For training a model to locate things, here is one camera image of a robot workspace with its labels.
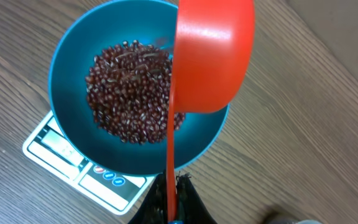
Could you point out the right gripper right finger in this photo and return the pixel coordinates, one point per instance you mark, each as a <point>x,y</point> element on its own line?
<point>190,207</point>

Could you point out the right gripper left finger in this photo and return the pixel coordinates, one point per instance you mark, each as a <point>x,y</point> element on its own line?
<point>154,207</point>

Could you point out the red measuring scoop blue handle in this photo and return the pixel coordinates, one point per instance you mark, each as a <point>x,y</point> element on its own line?
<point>212,49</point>

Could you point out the white digital kitchen scale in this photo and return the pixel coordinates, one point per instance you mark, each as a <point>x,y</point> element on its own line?
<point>47,147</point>

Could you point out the red beans in bowl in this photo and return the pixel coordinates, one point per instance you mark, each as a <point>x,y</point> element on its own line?
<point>128,91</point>

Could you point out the blue metal bowl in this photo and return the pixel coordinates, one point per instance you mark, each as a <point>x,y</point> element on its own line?
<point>107,24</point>

